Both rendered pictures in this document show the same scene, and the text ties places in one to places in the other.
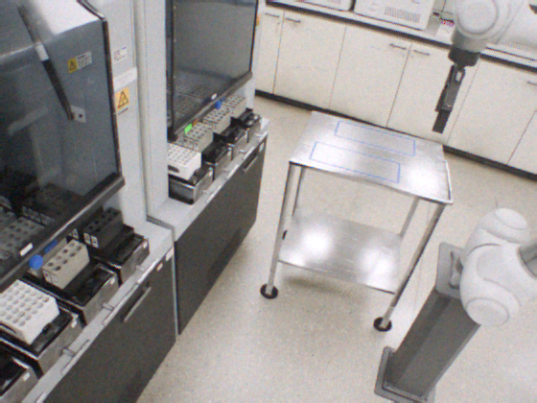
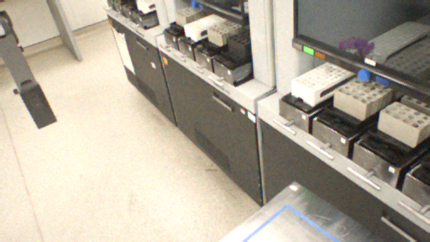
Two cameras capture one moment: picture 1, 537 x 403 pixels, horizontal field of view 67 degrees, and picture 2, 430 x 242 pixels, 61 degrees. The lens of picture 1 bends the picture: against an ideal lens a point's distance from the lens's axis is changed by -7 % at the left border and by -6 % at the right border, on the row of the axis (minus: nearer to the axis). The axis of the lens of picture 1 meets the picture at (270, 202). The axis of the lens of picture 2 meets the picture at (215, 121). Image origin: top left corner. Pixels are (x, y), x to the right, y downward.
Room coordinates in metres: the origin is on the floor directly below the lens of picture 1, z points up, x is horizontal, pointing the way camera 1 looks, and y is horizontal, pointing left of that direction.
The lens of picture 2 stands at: (1.67, -0.59, 1.49)
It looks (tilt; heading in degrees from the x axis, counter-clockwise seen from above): 36 degrees down; 136
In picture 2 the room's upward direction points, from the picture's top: 10 degrees counter-clockwise
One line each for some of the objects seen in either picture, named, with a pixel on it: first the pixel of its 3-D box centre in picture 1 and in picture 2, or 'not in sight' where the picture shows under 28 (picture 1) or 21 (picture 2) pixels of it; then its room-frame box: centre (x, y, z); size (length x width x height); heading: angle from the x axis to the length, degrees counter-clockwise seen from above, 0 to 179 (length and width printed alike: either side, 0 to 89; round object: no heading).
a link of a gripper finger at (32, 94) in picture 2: not in sight; (33, 95); (1.17, -0.45, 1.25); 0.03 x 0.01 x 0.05; 164
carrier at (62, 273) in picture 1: (70, 266); (217, 37); (0.66, 0.47, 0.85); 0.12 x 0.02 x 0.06; 165
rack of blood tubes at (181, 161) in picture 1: (157, 155); (334, 77); (1.22, 0.41, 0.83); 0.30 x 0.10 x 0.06; 74
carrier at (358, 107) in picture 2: (203, 139); (351, 104); (1.34, 0.28, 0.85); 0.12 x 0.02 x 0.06; 165
